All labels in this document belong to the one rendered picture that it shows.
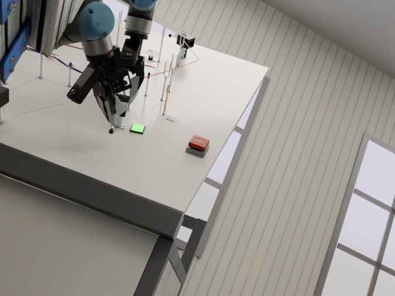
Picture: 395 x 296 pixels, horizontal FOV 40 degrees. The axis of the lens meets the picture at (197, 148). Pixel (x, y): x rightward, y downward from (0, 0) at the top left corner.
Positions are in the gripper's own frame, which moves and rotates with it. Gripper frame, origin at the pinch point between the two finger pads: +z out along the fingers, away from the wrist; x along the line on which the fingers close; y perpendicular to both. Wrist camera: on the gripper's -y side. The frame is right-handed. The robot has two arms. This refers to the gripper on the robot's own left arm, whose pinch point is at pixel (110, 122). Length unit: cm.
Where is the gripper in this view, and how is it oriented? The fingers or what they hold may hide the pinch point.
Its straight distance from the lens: 150.1
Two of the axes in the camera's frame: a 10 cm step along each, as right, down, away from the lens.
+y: 7.6, -4.4, 4.8
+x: -6.3, -3.2, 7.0
